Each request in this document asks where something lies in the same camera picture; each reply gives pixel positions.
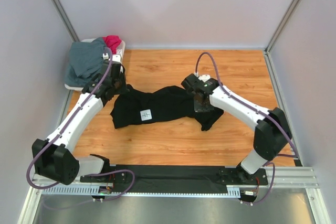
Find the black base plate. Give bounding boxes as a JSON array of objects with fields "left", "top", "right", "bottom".
[
  {"left": 80, "top": 165, "right": 133, "bottom": 184},
  {"left": 219, "top": 167, "right": 268, "bottom": 186}
]

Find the pink red t-shirt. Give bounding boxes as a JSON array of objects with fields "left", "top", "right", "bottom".
[{"left": 102, "top": 35, "right": 122, "bottom": 54}]

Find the slotted grey cable duct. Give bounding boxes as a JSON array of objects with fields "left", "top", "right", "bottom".
[{"left": 42, "top": 184, "right": 240, "bottom": 199}]

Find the teal grey t-shirt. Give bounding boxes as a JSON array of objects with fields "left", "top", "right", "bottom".
[{"left": 64, "top": 37, "right": 106, "bottom": 88}]

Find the white laundry basket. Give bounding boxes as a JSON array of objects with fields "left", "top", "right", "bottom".
[{"left": 64, "top": 35, "right": 125, "bottom": 91}]

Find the white t-shirt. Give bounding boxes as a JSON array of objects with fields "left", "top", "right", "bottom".
[{"left": 117, "top": 47, "right": 124, "bottom": 58}]

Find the right corner aluminium post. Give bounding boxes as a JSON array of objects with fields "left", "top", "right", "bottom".
[{"left": 265, "top": 0, "right": 319, "bottom": 51}]

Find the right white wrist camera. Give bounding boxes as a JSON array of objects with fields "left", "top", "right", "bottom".
[{"left": 194, "top": 72, "right": 211, "bottom": 82}]

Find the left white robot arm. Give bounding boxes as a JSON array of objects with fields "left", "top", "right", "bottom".
[{"left": 26, "top": 60, "right": 128, "bottom": 185}]

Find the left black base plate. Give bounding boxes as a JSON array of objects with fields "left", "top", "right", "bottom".
[{"left": 80, "top": 165, "right": 133, "bottom": 184}]

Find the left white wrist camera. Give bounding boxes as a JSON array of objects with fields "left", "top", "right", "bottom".
[{"left": 102, "top": 54, "right": 122, "bottom": 63}]

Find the black t-shirt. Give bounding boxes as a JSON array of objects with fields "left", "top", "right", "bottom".
[{"left": 110, "top": 84, "right": 224, "bottom": 131}]

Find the aluminium frame rail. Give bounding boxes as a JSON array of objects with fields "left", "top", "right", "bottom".
[{"left": 265, "top": 166, "right": 320, "bottom": 188}]

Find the corner aluminium post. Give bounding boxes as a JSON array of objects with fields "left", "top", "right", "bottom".
[
  {"left": 51, "top": 0, "right": 79, "bottom": 41},
  {"left": 265, "top": 0, "right": 319, "bottom": 51}
]

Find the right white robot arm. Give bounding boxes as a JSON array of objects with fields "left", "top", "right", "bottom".
[{"left": 181, "top": 73, "right": 291, "bottom": 184}]

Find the left corner aluminium post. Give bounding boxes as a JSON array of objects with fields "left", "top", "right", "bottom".
[{"left": 51, "top": 0, "right": 79, "bottom": 41}]

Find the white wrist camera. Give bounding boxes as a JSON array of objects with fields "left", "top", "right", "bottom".
[
  {"left": 194, "top": 72, "right": 211, "bottom": 82},
  {"left": 102, "top": 54, "right": 122, "bottom": 63}
]

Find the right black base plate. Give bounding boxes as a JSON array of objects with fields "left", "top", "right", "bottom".
[{"left": 219, "top": 167, "right": 268, "bottom": 186}]

